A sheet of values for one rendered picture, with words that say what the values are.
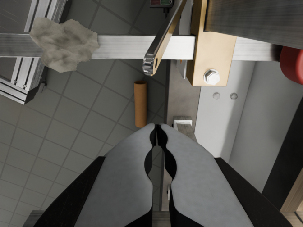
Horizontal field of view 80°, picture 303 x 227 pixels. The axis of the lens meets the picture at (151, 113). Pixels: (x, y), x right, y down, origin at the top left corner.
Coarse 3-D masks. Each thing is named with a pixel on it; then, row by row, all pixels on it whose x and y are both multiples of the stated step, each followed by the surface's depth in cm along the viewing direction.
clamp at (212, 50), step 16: (208, 0) 21; (192, 16) 26; (192, 32) 26; (208, 32) 22; (208, 48) 23; (224, 48) 23; (192, 64) 25; (208, 64) 24; (224, 64) 24; (192, 80) 25; (224, 80) 25
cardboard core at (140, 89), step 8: (136, 88) 110; (144, 88) 110; (136, 96) 112; (144, 96) 112; (136, 104) 115; (144, 104) 115; (136, 112) 117; (144, 112) 117; (136, 120) 120; (144, 120) 120
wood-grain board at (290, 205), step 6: (300, 174) 33; (300, 180) 33; (294, 186) 34; (300, 186) 33; (294, 192) 34; (300, 192) 33; (288, 198) 36; (294, 198) 34; (300, 198) 33; (288, 204) 36; (294, 204) 34; (300, 204) 33; (282, 210) 37; (288, 210) 36; (294, 210) 34; (300, 210) 34
